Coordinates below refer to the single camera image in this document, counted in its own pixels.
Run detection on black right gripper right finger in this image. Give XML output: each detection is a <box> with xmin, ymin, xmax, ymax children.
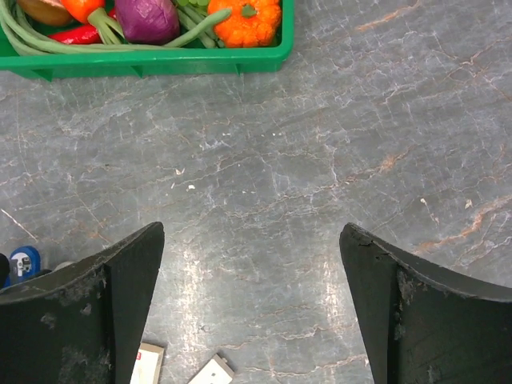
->
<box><xmin>339</xmin><ymin>223</ymin><xmax>511</xmax><ymax>383</ymax></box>

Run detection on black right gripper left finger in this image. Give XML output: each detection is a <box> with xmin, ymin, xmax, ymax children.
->
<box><xmin>1</xmin><ymin>222</ymin><xmax>165</xmax><ymax>383</ymax></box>

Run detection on blue stapler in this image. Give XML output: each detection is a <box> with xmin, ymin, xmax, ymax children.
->
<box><xmin>0</xmin><ymin>246</ymin><xmax>41</xmax><ymax>288</ymax></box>

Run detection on staple box with red label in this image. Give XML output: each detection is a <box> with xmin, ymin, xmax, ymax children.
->
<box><xmin>130</xmin><ymin>342</ymin><xmax>165</xmax><ymax>384</ymax></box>

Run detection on white staple box tray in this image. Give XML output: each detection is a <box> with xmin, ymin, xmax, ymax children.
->
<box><xmin>189</xmin><ymin>354</ymin><xmax>235</xmax><ymax>384</ymax></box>

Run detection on green plastic tray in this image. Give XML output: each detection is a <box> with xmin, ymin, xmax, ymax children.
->
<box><xmin>1</xmin><ymin>1</ymin><xmax>294</xmax><ymax>82</ymax></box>

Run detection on red toy chili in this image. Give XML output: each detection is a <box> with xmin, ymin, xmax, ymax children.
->
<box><xmin>48</xmin><ymin>23</ymin><xmax>102</xmax><ymax>46</ymax></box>

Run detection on orange toy carrot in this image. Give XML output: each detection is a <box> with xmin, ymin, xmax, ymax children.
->
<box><xmin>61</xmin><ymin>0</ymin><xmax>124</xmax><ymax>45</ymax></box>

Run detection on green toy long beans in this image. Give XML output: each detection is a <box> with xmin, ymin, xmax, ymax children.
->
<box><xmin>1</xmin><ymin>1</ymin><xmax>231</xmax><ymax>56</ymax></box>

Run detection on purple toy onion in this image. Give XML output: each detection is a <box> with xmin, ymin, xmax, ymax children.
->
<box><xmin>114</xmin><ymin>0</ymin><xmax>180</xmax><ymax>46</ymax></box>

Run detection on brown toy mushroom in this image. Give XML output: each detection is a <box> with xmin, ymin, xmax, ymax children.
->
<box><xmin>17</xmin><ymin>0</ymin><xmax>74</xmax><ymax>27</ymax></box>

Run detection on orange toy pumpkin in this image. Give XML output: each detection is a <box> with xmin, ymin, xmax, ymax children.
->
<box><xmin>207</xmin><ymin>0</ymin><xmax>282</xmax><ymax>48</ymax></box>

